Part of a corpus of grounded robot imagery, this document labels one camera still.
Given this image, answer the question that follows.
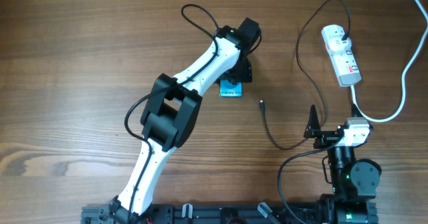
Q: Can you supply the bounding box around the turquoise screen smartphone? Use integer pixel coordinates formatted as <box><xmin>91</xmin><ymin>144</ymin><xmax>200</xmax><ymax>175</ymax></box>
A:
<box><xmin>219</xmin><ymin>80</ymin><xmax>243</xmax><ymax>98</ymax></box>

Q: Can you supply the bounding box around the white power strip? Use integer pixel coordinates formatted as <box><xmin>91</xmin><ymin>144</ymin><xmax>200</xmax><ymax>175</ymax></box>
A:
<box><xmin>321</xmin><ymin>25</ymin><xmax>362</xmax><ymax>87</ymax></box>

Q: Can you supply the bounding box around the black USB charging cable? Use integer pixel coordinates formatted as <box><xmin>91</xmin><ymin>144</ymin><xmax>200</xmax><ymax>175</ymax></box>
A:
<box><xmin>259</xmin><ymin>0</ymin><xmax>352</xmax><ymax>151</ymax></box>

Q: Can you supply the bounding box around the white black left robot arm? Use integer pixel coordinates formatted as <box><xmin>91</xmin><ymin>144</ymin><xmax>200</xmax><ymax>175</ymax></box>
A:
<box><xmin>109</xmin><ymin>18</ymin><xmax>261</xmax><ymax>223</ymax></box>

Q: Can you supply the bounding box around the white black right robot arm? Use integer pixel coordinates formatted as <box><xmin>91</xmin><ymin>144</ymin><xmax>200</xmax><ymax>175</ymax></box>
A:
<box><xmin>304</xmin><ymin>105</ymin><xmax>382</xmax><ymax>224</ymax></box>

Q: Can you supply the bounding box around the white USB wall charger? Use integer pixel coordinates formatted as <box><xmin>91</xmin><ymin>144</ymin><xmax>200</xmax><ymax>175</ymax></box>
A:
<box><xmin>326</xmin><ymin>37</ymin><xmax>352</xmax><ymax>55</ymax></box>

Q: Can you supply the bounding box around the white power strip cord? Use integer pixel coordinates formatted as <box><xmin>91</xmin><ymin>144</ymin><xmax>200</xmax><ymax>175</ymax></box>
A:
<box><xmin>350</xmin><ymin>0</ymin><xmax>428</xmax><ymax>124</ymax></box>

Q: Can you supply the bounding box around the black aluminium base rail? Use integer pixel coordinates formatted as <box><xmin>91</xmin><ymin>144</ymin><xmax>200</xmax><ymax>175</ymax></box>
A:
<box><xmin>80</xmin><ymin>202</ymin><xmax>379</xmax><ymax>224</ymax></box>

